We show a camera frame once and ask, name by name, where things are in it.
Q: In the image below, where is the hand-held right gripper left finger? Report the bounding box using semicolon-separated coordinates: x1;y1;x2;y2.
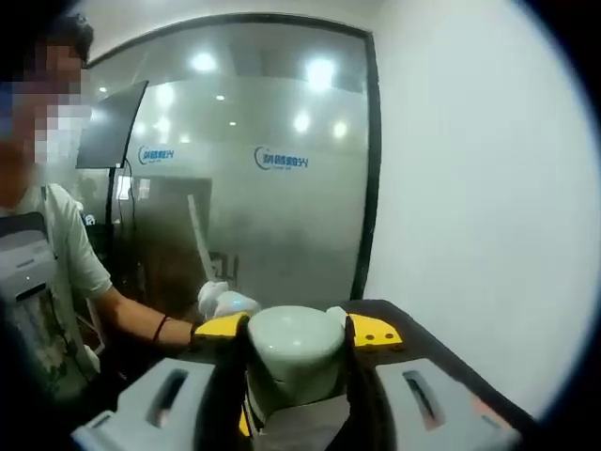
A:
69;312;253;451

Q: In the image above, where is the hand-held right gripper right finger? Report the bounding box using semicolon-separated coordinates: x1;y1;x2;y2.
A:
342;313;522;451

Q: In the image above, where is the pale green cup body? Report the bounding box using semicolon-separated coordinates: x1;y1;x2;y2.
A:
246;304;348;419

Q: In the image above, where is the person's left hand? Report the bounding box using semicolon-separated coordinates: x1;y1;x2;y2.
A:
187;319;208;350

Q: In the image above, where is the black monitor stand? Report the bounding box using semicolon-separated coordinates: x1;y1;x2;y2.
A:
105;162;137;283

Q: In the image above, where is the black monitor screen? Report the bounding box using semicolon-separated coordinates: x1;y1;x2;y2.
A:
75;80;150;169

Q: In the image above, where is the white door handle bar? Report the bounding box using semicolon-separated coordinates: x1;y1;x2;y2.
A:
187;194;213;281

